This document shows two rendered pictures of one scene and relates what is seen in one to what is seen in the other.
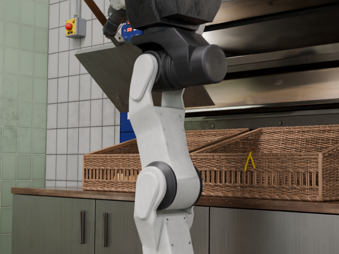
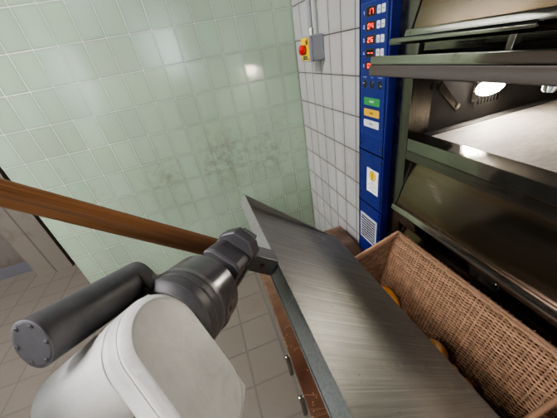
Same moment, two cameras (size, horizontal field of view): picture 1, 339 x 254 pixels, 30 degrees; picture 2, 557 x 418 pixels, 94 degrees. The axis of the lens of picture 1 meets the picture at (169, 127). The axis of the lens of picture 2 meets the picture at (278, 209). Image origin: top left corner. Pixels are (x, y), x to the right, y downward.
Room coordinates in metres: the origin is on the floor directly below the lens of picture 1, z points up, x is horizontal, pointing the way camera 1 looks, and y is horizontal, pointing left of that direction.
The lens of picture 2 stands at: (2.24, -0.02, 1.49)
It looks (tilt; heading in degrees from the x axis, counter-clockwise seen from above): 31 degrees down; 35
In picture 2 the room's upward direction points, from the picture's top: 11 degrees counter-clockwise
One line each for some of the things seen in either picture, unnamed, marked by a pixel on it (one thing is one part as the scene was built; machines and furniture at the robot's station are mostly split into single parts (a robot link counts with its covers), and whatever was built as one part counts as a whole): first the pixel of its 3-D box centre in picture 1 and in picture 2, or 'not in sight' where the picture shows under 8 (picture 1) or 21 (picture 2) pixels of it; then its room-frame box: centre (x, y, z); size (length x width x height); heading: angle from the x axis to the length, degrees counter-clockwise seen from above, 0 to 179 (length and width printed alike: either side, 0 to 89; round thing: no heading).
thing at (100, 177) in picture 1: (165, 159); (392, 341); (2.73, 0.01, 0.72); 0.56 x 0.49 x 0.28; 49
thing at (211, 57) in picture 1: (179, 59); not in sight; (1.88, -0.03, 1.01); 0.28 x 0.13 x 0.18; 48
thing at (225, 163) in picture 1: (285, 159); not in sight; (2.33, -0.43, 0.72); 0.56 x 0.49 x 0.28; 47
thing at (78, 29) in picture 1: (75, 27); (312, 48); (3.52, 0.54, 1.46); 0.10 x 0.07 x 0.10; 47
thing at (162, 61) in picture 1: (164, 71); not in sight; (1.92, 0.02, 0.98); 0.14 x 0.13 x 0.12; 138
